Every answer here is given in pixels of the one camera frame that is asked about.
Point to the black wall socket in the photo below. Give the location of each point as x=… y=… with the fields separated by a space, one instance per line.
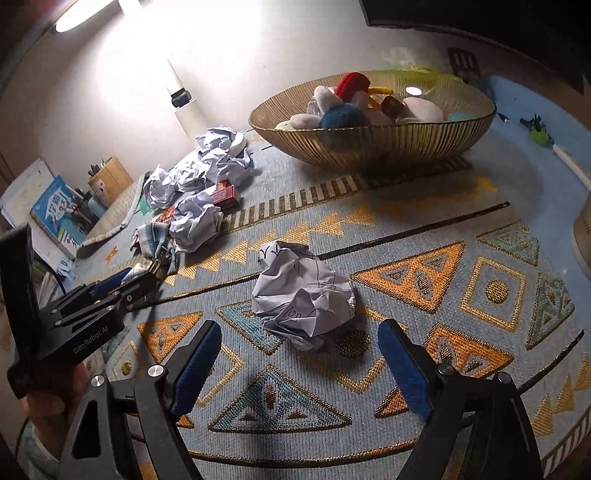
x=464 y=64

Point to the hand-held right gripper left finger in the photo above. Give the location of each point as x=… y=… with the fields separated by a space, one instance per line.
x=196 y=369

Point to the blue and white plush toy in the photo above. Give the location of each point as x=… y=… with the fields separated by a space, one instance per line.
x=341 y=115

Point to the white round device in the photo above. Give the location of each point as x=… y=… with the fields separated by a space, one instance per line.
x=582 y=235

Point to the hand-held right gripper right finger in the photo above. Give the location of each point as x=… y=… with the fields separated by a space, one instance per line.
x=404 y=367

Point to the pale teal cup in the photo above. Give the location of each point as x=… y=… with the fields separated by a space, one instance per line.
x=99 y=206

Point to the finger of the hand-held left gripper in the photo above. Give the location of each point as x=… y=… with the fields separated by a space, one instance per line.
x=134 y=293
x=111 y=280

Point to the checked cloth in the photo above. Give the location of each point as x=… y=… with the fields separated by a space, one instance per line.
x=154 y=240

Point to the white stick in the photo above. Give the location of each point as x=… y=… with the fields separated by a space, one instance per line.
x=572 y=161

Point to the green and black toy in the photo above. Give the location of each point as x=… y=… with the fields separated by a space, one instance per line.
x=538 y=131

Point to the person's left hand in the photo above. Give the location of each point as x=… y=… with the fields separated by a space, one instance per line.
x=51 y=392

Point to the amber ribbed glass bowl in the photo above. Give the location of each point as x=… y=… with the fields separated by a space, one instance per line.
x=369 y=143

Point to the blue book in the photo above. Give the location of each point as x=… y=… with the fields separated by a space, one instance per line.
x=57 y=217

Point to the paper ball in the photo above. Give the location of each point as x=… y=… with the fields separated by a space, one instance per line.
x=196 y=226
x=159 y=187
x=314 y=108
x=217 y=140
x=217 y=165

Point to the red plush toy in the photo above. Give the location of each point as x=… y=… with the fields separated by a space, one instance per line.
x=352 y=85

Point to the stack of booklets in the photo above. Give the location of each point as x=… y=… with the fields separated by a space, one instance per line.
x=48 y=277

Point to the red and white box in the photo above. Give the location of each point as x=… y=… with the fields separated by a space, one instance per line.
x=226 y=196

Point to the white desk lamp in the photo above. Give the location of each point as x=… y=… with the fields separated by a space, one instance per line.
x=189 y=117

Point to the wooden pen holder box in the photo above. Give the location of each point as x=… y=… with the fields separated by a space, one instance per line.
x=111 y=182

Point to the patterned woven mat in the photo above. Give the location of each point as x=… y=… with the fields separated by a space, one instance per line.
x=415 y=230

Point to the person's left forearm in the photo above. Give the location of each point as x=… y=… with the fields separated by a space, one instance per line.
x=39 y=452

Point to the white paper sheets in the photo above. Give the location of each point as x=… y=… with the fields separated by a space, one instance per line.
x=25 y=189

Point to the black mesh pen holder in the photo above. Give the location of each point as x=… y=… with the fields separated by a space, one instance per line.
x=82 y=212

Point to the paper with handwriting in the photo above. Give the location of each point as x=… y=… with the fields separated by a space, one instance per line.
x=300 y=300

